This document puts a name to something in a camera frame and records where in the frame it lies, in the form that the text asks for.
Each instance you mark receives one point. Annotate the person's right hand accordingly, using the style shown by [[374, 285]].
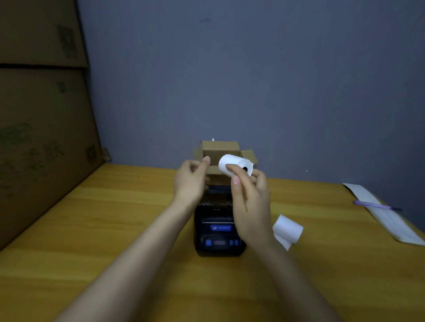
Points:
[[249, 209]]

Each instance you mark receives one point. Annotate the person's left hand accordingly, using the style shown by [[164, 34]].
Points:
[[189, 185]]

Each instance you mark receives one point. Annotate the person's left thumb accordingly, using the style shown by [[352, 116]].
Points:
[[204, 167]]

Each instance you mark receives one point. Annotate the person's right thumb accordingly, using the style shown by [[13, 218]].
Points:
[[236, 182]]

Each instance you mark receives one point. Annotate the white thermal paper roll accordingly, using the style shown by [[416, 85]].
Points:
[[235, 165]]

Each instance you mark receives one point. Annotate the person's left forearm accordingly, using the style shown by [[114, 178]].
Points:
[[129, 262]]

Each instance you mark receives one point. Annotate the person's right forearm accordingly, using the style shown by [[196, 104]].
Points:
[[292, 282]]

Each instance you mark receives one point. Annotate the small open cardboard box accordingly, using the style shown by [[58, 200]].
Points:
[[219, 151]]

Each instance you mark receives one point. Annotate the black portable receipt printer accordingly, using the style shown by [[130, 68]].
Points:
[[217, 232]]

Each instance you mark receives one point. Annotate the loose white paper roll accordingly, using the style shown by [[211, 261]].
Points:
[[287, 230]]

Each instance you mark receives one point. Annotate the purple pen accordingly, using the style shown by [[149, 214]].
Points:
[[375, 205]]

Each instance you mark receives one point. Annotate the long white paper sheet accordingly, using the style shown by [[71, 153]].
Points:
[[381, 212]]

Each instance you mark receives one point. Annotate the large printed cardboard box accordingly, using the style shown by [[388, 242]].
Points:
[[43, 146]]

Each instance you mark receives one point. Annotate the large brown cardboard box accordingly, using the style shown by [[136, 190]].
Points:
[[36, 30]]

